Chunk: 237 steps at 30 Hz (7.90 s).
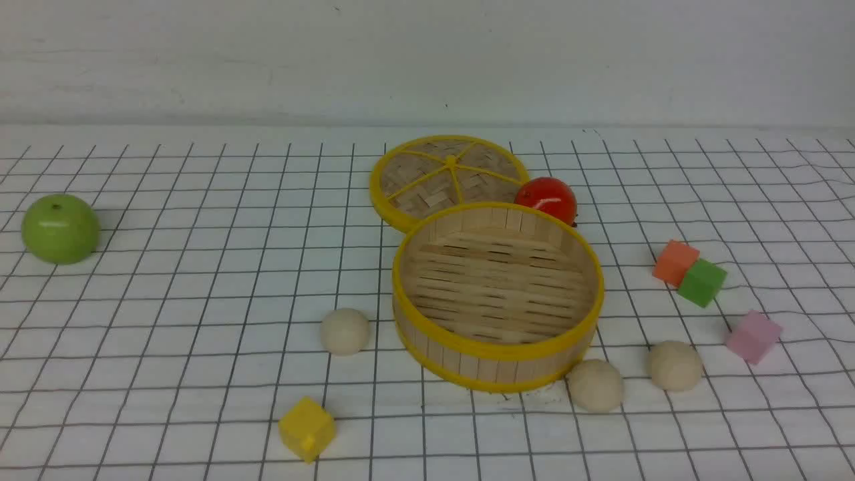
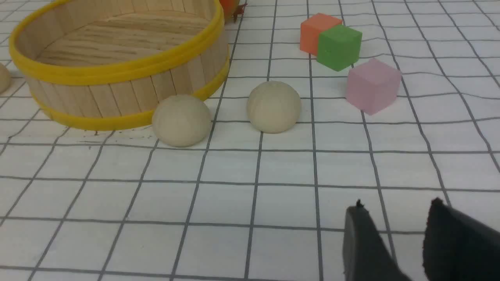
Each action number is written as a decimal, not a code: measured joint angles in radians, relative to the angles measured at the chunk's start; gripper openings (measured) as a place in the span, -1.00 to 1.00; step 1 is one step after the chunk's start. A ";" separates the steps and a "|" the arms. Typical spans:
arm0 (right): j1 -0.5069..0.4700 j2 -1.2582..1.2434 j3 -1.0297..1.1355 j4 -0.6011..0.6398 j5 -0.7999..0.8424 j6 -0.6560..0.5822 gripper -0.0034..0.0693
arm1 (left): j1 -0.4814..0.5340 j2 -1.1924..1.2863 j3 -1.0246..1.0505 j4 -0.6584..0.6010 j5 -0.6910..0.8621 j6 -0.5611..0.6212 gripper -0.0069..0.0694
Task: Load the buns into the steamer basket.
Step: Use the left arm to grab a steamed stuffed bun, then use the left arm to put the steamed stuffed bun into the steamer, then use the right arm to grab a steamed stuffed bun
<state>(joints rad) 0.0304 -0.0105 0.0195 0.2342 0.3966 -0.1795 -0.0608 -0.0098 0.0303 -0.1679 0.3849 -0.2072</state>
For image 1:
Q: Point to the white bun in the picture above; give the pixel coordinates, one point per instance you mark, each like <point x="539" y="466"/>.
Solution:
<point x="344" y="332"/>
<point x="596" y="386"/>
<point x="674" y="366"/>

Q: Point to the bamboo steamer lid yellow rim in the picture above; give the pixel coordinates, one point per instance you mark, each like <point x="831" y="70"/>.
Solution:
<point x="421" y="177"/>

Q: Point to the bamboo steamer tray yellow rim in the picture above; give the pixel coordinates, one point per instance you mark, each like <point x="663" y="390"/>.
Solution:
<point x="496" y="297"/>

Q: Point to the red tomato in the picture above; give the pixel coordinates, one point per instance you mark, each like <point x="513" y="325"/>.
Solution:
<point x="551" y="196"/>

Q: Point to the yellow cube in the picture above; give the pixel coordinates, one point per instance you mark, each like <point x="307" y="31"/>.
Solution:
<point x="307" y="429"/>

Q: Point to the orange cube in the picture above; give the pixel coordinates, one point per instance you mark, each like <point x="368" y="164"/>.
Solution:
<point x="674" y="261"/>

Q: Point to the green cube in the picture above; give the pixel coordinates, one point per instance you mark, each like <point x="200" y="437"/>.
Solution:
<point x="702" y="282"/>

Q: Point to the pink cube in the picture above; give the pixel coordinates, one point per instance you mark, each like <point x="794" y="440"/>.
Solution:
<point x="754" y="337"/>

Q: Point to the green apple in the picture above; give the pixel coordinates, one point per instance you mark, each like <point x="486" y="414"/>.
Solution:
<point x="60" y="229"/>

